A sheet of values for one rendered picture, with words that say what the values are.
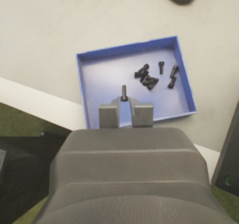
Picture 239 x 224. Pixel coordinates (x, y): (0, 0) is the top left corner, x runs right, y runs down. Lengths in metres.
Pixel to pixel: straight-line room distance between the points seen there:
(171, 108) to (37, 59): 0.19
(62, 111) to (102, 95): 0.06
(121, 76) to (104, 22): 0.08
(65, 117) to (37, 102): 0.04
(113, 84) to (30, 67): 0.12
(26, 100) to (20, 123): 1.08
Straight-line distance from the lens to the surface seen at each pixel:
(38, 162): 0.61
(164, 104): 0.22
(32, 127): 1.29
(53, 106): 0.24
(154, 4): 0.29
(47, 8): 0.30
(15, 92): 0.26
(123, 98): 0.16
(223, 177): 0.24
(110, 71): 0.23
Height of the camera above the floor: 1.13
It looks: 79 degrees down
